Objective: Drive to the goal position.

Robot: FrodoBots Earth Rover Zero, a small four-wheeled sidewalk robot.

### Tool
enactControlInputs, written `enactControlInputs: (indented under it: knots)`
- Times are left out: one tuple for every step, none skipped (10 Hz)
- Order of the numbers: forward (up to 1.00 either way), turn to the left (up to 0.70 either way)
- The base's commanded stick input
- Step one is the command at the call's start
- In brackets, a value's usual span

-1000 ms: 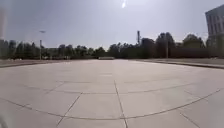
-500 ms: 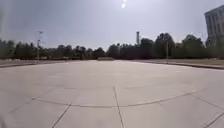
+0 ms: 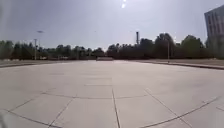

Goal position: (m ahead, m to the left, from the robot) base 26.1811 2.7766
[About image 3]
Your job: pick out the pale stone slab plaza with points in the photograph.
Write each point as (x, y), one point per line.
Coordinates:
(110, 83)

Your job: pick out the tall chimney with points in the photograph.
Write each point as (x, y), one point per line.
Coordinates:
(137, 37)

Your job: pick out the row of trees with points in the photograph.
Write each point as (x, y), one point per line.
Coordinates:
(150, 50)

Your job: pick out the lamp pole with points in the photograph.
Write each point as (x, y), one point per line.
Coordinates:
(168, 51)
(35, 49)

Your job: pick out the grey multi-storey building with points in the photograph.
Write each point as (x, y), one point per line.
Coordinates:
(216, 30)

